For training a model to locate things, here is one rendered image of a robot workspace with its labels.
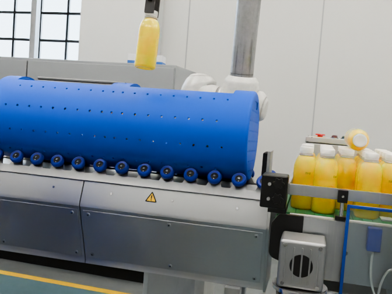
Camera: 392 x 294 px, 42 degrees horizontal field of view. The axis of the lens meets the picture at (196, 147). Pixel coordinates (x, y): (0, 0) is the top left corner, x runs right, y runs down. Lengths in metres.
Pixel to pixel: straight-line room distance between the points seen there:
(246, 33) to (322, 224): 1.01
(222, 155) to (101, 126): 0.39
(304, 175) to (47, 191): 0.82
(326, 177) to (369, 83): 2.95
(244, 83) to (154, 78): 1.24
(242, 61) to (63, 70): 1.70
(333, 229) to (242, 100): 0.46
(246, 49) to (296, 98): 2.24
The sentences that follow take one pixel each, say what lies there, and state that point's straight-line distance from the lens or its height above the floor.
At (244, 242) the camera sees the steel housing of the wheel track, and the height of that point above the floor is 0.78.
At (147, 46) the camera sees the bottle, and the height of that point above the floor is 1.34.
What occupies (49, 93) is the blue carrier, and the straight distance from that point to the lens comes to 1.72.
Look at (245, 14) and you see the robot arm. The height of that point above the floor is 1.57.
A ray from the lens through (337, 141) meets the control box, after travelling 1.85.
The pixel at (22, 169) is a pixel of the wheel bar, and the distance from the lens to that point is 1.77.
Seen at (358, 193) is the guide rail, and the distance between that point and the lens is 1.41.
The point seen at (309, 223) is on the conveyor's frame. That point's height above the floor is 0.88.
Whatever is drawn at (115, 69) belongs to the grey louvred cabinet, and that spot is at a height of 1.40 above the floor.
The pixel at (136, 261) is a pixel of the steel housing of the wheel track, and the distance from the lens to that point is 1.69.
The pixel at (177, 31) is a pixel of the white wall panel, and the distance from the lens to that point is 4.63.
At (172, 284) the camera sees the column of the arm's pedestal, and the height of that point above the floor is 0.41.
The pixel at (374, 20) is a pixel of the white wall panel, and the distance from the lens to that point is 4.42.
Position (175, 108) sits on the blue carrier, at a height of 1.16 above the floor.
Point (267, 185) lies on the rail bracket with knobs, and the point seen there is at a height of 0.97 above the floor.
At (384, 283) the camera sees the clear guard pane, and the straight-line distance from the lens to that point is 1.40.
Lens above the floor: 1.15
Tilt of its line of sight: 4 degrees down
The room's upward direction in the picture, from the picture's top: 4 degrees clockwise
